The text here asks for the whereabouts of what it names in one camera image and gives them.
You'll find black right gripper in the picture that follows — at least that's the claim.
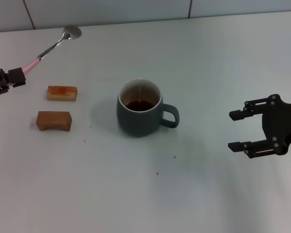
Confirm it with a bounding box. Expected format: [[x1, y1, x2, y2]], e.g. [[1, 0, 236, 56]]
[[227, 94, 291, 160]]

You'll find pink handled metal spoon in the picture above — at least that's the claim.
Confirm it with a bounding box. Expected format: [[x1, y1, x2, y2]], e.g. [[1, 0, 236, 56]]
[[8, 25, 82, 86]]

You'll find grey ceramic cup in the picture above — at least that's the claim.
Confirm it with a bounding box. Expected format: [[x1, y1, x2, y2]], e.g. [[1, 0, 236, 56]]
[[116, 78, 180, 138]]

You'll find light stained wooden block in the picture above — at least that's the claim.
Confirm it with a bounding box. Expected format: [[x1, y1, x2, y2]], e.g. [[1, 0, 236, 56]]
[[46, 85, 79, 102]]

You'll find dark arched wooden block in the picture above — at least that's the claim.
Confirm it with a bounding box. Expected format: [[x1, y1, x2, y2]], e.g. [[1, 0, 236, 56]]
[[35, 111, 73, 132]]

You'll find dark brown coffee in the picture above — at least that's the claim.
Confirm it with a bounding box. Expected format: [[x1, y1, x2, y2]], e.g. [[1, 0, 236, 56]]
[[125, 100, 156, 113]]

